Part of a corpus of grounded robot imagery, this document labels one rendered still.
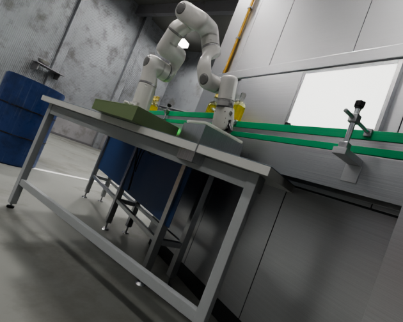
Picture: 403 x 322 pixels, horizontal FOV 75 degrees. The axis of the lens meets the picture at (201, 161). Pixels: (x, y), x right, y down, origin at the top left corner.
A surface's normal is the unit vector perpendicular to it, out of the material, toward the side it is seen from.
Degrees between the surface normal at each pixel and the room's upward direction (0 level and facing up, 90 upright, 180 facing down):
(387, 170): 90
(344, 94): 90
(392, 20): 90
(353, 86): 90
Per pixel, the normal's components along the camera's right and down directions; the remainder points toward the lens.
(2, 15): 0.79, 0.29
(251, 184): -0.49, -0.24
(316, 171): -0.75, -0.33
